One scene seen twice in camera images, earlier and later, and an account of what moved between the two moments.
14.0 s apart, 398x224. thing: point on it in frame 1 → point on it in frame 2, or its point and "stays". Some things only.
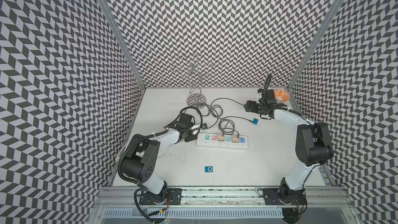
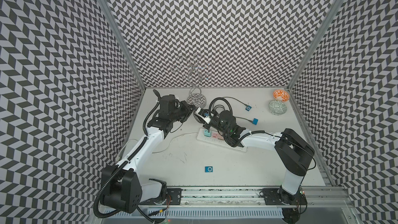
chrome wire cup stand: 196,99 stays
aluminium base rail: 215,198 stays
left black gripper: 191,137 → 186,107
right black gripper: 252,109 → 206,125
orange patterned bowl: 281,95 stays
